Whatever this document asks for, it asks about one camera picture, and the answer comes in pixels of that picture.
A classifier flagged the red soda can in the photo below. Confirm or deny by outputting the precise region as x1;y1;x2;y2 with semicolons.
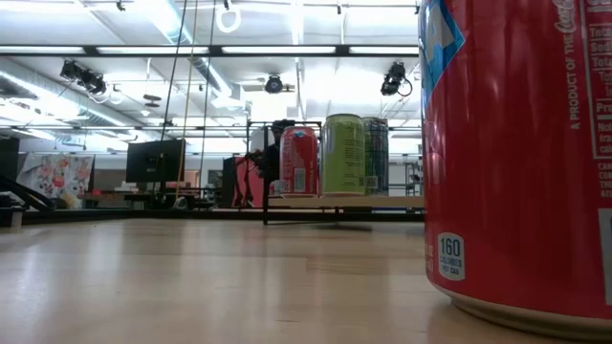
417;0;612;341
278;125;320;199

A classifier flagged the light green beverage can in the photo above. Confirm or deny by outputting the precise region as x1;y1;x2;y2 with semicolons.
320;113;367;198

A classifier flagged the slim can with blue tab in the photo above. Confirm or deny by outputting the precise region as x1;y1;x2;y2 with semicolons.
361;117;390;197

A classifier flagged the person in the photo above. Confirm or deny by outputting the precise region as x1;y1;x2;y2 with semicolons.
260;118;296;192

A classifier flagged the red panel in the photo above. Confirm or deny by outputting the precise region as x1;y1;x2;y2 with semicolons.
232;156;265;209

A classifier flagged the black ceiling spotlight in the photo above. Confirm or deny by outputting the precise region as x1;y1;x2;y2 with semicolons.
59;59;109;96
380;60;413;97

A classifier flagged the black overhead beam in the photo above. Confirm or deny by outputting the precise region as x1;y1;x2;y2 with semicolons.
0;44;422;58

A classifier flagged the black computer monitor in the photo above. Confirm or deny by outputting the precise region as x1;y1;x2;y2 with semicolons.
125;139;186;184

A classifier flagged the floral patterned cloth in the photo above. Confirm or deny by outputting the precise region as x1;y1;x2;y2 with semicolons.
16;152;96;210

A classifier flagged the black cabinet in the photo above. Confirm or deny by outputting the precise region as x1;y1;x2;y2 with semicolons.
0;137;21;182

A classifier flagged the black overhead camera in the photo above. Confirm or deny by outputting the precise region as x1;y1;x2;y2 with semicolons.
264;74;285;96

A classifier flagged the metal wire rack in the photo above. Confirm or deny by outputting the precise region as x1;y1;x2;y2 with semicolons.
387;161;425;197

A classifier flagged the black hanging cable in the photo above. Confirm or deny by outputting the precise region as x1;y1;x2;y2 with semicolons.
198;0;217;187
160;0;188;144

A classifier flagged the white hanging ring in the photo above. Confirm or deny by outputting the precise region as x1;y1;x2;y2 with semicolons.
214;2;243;34

